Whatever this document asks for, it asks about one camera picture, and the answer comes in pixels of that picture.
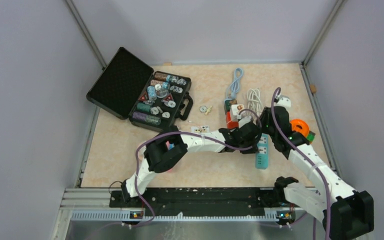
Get teal power strip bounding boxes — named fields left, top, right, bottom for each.
left=255, top=134, right=269, bottom=170

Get white tiger cube socket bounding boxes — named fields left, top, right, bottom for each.
left=229, top=104, right=245, bottom=122

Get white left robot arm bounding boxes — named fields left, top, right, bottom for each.
left=121, top=122, right=262, bottom=207

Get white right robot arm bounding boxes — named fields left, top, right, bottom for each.
left=259, top=106, right=375, bottom=240

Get red cube socket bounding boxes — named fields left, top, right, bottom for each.
left=225, top=111, right=239, bottom=130

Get dark green cube socket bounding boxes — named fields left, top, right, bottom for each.
left=224, top=99, right=237, bottom=113

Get cream chess pawn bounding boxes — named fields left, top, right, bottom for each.
left=204, top=105, right=213, bottom=115

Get loose poker chip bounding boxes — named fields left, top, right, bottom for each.
left=199, top=105, right=207, bottom=113

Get pink triangular power strip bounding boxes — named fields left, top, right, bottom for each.
left=165, top=140, right=176, bottom=173

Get black poker chip case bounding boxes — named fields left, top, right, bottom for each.
left=86, top=47, right=194, bottom=132

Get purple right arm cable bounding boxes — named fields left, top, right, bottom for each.
left=270, top=87, right=333, bottom=240

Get white coiled cable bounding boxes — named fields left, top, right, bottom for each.
left=246, top=87, right=263, bottom=117

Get orange ring toy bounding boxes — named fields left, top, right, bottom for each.
left=290, top=119, right=310, bottom=137

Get light blue coiled cable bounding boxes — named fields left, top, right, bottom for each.
left=224, top=67, right=245, bottom=102

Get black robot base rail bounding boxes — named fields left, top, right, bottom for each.
left=109, top=187, right=298, bottom=220

